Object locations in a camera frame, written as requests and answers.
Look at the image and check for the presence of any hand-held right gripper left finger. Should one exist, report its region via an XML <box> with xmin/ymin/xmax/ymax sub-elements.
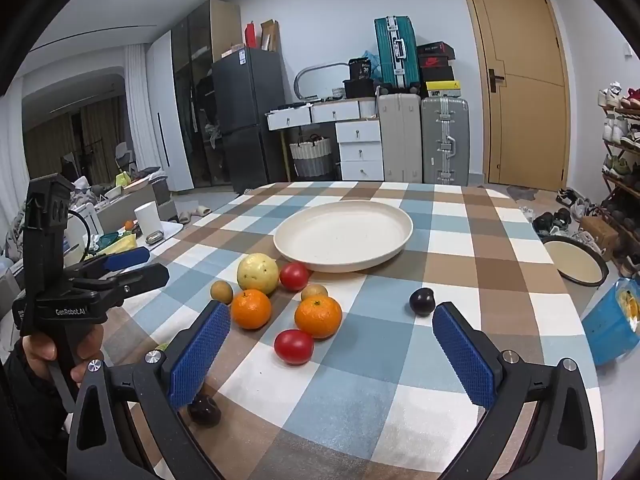
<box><xmin>67</xmin><ymin>300</ymin><xmax>236</xmax><ymax>480</ymax></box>

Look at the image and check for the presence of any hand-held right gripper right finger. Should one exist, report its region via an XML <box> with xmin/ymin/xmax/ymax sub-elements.
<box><xmin>432</xmin><ymin>301</ymin><xmax>598</xmax><ymax>480</ymax></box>

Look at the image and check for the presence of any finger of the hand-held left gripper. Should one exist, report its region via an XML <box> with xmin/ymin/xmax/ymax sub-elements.
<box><xmin>64</xmin><ymin>246</ymin><xmax>151</xmax><ymax>282</ymax></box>
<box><xmin>65</xmin><ymin>265</ymin><xmax>171</xmax><ymax>311</ymax></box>

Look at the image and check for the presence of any dark purple plum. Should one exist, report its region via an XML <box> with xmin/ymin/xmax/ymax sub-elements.
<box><xmin>409</xmin><ymin>288</ymin><xmax>437</xmax><ymax>317</ymax></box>
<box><xmin>187</xmin><ymin>392</ymin><xmax>222</xmax><ymax>427</ymax></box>

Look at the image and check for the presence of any yellow green pear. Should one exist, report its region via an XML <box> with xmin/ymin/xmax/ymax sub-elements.
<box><xmin>236</xmin><ymin>253</ymin><xmax>280</xmax><ymax>297</ymax></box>

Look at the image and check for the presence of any red tomato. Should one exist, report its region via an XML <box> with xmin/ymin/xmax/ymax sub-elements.
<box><xmin>279</xmin><ymin>262</ymin><xmax>311</xmax><ymax>292</ymax></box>
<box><xmin>273</xmin><ymin>329</ymin><xmax>315</xmax><ymax>366</ymax></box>

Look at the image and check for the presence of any orange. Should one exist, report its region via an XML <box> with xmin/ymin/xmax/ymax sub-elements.
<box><xmin>294</xmin><ymin>295</ymin><xmax>343</xmax><ymax>339</ymax></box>
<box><xmin>231</xmin><ymin>289</ymin><xmax>272</xmax><ymax>331</ymax></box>

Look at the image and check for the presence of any cream round plate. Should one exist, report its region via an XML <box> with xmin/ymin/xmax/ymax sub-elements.
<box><xmin>273</xmin><ymin>200</ymin><xmax>414</xmax><ymax>274</ymax></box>

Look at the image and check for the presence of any person's left forearm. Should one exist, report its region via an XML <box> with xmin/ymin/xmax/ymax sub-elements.
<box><xmin>0</xmin><ymin>345</ymin><xmax>76</xmax><ymax>480</ymax></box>

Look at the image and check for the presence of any person's left hand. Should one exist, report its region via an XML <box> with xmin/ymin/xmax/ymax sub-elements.
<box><xmin>22</xmin><ymin>325</ymin><xmax>105</xmax><ymax>387</ymax></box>

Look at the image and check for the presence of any white cylinder appliance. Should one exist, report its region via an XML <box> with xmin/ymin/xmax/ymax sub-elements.
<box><xmin>135</xmin><ymin>201</ymin><xmax>161</xmax><ymax>238</ymax></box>

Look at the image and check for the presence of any grey low table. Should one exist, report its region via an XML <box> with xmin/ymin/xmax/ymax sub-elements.
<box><xmin>95</xmin><ymin>180</ymin><xmax>177</xmax><ymax>233</ymax></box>

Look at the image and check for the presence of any checked blanket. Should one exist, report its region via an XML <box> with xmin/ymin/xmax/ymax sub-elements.
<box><xmin>95</xmin><ymin>181</ymin><xmax>598</xmax><ymax>480</ymax></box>

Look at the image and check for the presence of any brown curtain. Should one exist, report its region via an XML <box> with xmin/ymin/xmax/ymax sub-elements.
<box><xmin>25</xmin><ymin>100</ymin><xmax>126</xmax><ymax>176</ymax></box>

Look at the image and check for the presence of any blue bucket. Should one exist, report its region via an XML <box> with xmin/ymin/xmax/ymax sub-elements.
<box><xmin>581</xmin><ymin>276</ymin><xmax>640</xmax><ymax>367</ymax></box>

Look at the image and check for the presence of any round cream basin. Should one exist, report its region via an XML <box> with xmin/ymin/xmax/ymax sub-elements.
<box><xmin>541</xmin><ymin>236</ymin><xmax>609</xmax><ymax>288</ymax></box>

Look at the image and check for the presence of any white curtain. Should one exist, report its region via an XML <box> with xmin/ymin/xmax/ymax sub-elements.
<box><xmin>125</xmin><ymin>42</ymin><xmax>151</xmax><ymax>171</ymax></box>

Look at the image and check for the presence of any dark glass door cabinet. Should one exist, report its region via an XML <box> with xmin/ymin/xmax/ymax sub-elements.
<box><xmin>170</xmin><ymin>0</ymin><xmax>243</xmax><ymax>191</ymax></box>

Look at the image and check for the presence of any brown box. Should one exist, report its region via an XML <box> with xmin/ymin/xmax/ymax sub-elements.
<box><xmin>580</xmin><ymin>216</ymin><xmax>621</xmax><ymax>261</ymax></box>

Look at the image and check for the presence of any black refrigerator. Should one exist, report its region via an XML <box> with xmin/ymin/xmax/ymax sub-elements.
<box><xmin>211</xmin><ymin>47</ymin><xmax>287</xmax><ymax>193</ymax></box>

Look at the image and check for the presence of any woven basket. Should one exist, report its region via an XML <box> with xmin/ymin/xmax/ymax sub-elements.
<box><xmin>289</xmin><ymin>135</ymin><xmax>333</xmax><ymax>178</ymax></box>

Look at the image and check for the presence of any silver suitcase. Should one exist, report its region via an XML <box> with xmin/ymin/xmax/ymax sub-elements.
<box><xmin>420</xmin><ymin>96</ymin><xmax>471</xmax><ymax>186</ymax></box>

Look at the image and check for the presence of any beige suitcase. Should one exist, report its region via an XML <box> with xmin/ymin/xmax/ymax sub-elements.
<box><xmin>377</xmin><ymin>92</ymin><xmax>423</xmax><ymax>183</ymax></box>

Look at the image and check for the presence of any white drawer desk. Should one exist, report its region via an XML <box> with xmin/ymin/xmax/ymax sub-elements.
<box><xmin>266</xmin><ymin>100</ymin><xmax>386</xmax><ymax>181</ymax></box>

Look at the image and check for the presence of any wooden shoe rack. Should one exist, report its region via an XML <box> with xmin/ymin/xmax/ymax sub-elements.
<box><xmin>600</xmin><ymin>82</ymin><xmax>640</xmax><ymax>281</ymax></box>

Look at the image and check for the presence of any wooden door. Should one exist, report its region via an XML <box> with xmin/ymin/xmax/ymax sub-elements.
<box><xmin>457</xmin><ymin>0</ymin><xmax>571</xmax><ymax>192</ymax></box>

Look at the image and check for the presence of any tall cardboard box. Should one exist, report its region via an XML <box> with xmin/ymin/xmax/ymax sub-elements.
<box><xmin>260</xmin><ymin>19</ymin><xmax>281</xmax><ymax>52</ymax></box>

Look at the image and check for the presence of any yellow black shoe box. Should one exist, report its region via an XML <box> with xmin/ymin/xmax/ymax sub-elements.
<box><xmin>424</xmin><ymin>80</ymin><xmax>462</xmax><ymax>98</ymax></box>

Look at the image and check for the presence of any group of assorted shoes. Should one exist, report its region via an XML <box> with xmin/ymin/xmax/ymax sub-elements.
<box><xmin>520</xmin><ymin>82</ymin><xmax>640</xmax><ymax>281</ymax></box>

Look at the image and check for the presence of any black storage box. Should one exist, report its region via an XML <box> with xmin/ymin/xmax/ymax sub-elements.
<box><xmin>344</xmin><ymin>79</ymin><xmax>377</xmax><ymax>98</ymax></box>

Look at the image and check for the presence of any black printed bag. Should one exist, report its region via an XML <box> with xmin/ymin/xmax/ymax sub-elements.
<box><xmin>347</xmin><ymin>57</ymin><xmax>373</xmax><ymax>81</ymax></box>

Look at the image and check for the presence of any black red shoe box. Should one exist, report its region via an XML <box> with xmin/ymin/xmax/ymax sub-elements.
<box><xmin>417</xmin><ymin>42</ymin><xmax>457</xmax><ymax>68</ymax></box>

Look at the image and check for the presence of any blue plastic bag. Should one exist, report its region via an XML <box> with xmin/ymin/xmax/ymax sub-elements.
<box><xmin>361</xmin><ymin>50</ymin><xmax>382</xmax><ymax>81</ymax></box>

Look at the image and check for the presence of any teal suitcase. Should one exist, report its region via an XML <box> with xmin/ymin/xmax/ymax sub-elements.
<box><xmin>374</xmin><ymin>16</ymin><xmax>422</xmax><ymax>95</ymax></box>

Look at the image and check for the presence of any black cable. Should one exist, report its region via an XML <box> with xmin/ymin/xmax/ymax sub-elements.
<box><xmin>66</xmin><ymin>210</ymin><xmax>92</xmax><ymax>261</ymax></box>

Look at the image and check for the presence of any curved metal frame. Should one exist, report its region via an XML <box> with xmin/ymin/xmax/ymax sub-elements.
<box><xmin>293</xmin><ymin>62</ymin><xmax>351</xmax><ymax>103</ymax></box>

